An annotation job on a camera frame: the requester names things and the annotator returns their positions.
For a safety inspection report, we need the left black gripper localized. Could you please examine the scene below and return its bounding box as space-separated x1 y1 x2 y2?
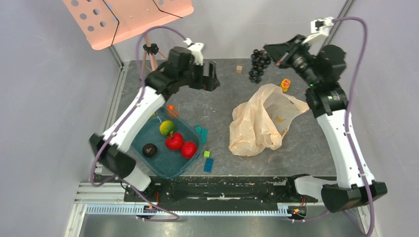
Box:
178 60 220 92

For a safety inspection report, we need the dark fake grape bunch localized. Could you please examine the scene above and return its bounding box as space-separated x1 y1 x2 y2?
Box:
249 49 271 83

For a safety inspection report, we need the green fake mango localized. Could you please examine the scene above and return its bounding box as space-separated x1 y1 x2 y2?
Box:
159 120 176 136

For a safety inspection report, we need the translucent cream plastic bag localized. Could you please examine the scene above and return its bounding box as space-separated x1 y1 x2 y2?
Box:
229 83 309 157

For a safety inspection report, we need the red fake tomato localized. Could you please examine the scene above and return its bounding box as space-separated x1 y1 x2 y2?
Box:
166 132 184 151

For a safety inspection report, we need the dark purple fake plum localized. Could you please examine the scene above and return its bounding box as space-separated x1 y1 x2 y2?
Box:
142 143 158 158

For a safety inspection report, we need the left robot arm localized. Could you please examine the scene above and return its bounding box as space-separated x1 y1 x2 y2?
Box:
89 42 220 201

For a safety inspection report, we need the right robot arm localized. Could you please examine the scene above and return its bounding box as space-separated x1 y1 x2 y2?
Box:
263 35 388 213

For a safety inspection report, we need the small wooden cube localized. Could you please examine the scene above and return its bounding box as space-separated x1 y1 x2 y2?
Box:
236 65 243 74

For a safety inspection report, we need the yellow butterfly toy block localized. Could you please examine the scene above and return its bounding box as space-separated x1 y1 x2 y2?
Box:
280 79 291 92

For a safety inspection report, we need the teal small block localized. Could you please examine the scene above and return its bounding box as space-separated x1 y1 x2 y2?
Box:
194 125 202 134

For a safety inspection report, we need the orange curved toy block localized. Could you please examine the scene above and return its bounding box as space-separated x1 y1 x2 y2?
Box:
167 105 178 119

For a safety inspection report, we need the teal long block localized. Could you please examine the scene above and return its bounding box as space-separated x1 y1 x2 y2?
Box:
201 128 208 144

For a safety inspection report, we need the teal plastic tray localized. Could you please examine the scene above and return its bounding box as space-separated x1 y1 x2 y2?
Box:
130 106 203 179

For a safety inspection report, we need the blue lego brick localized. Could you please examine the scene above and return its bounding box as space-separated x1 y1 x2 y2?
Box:
203 158 214 173

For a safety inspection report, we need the pink music stand desk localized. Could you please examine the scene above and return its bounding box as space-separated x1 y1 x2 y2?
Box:
62 0 194 50

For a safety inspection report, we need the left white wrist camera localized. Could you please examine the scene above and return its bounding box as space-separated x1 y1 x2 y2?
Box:
183 38 204 66

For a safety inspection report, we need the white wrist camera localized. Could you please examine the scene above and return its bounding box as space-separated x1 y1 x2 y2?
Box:
183 38 204 66
302 17 334 45

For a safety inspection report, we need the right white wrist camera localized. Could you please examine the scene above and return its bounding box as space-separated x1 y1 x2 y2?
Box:
302 17 334 45

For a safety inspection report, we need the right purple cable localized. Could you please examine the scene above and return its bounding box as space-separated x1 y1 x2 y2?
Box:
291 17 376 237

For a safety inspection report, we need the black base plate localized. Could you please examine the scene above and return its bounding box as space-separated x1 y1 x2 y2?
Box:
142 176 317 211

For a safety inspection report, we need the aluminium frame rail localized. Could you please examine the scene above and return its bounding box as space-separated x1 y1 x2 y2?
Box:
64 183 370 237

